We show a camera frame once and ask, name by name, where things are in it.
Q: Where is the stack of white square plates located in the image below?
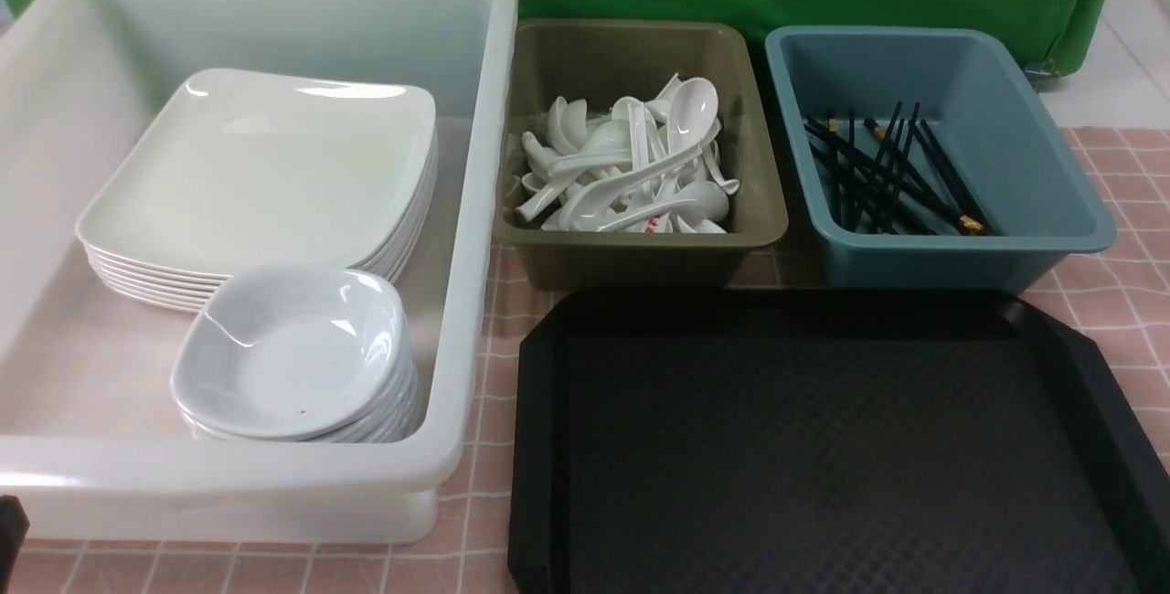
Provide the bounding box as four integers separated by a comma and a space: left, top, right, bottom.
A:
84, 143, 439, 308

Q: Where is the pile of white spoons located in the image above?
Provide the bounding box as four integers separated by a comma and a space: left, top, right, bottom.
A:
514, 75, 739, 235

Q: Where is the black base corner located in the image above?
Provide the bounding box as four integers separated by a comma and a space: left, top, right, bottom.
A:
0, 495, 30, 593

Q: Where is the large white square plate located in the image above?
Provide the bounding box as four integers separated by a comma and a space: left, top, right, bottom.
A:
76, 69, 436, 278

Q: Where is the black plastic serving tray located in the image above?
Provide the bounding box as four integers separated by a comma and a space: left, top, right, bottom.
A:
508, 289, 1169, 593

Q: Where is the pink checkered tablecloth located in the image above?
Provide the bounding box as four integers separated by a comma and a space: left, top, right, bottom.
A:
8, 127, 1169, 593

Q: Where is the large white plastic tub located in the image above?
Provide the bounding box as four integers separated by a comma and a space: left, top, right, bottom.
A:
1, 0, 517, 545

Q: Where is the white bowl tray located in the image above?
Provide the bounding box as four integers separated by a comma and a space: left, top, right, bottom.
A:
170, 265, 424, 441

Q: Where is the olive green plastic bin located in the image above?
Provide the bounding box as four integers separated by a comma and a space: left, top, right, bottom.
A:
495, 19, 789, 291

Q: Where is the blue plastic bin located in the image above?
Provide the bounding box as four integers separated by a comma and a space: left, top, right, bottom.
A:
765, 27, 1117, 293

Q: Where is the pile of black chopsticks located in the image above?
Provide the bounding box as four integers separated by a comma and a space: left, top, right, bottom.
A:
803, 101, 995, 237

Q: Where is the stack of white bowls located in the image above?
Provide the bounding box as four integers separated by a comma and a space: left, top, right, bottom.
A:
171, 354, 420, 443

